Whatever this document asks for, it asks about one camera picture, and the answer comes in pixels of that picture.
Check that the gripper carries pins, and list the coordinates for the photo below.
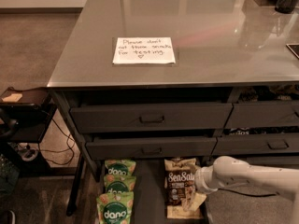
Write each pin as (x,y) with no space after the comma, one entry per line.
(200,180)

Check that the brown sea salt chip bag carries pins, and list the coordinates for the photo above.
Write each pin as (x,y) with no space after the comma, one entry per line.
(183,201)

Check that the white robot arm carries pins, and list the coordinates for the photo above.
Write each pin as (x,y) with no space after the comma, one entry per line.
(227,171)

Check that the middle left grey drawer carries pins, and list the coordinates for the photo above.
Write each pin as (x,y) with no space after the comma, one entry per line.
(158,147)

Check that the open bottom left drawer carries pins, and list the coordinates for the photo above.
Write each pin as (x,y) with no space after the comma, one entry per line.
(150,196)

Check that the top left grey drawer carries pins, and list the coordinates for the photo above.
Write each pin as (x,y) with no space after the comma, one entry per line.
(149,117)

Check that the green dang bag rear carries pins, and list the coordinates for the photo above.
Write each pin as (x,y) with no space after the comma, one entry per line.
(120,167)

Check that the green dang bag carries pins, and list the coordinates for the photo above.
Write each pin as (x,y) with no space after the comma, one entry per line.
(115,208)
(120,167)
(119,183)

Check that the middle right grey drawer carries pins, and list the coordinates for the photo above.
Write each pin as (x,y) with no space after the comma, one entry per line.
(257,144)

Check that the green dang bag middle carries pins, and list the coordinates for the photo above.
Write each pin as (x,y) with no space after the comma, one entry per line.
(119,183)

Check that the green dang bag front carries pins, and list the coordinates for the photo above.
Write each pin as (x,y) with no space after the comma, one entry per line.
(115,208)

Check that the top right grey drawer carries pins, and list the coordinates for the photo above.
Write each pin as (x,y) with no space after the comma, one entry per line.
(264,114)

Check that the grey counter cabinet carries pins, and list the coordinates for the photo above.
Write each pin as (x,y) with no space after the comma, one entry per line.
(227,52)

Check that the dark tablet on counter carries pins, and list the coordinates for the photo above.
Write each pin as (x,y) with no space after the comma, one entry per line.
(294,49)

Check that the black table leg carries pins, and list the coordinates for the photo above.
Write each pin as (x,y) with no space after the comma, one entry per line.
(72,207)

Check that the white handwritten paper note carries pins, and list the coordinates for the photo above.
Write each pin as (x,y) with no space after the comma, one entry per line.
(144,50)

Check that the black side cart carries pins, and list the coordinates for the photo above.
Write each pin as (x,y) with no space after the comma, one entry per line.
(25,116)

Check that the green plastic crate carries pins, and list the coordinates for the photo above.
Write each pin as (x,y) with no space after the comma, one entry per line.
(9,175)

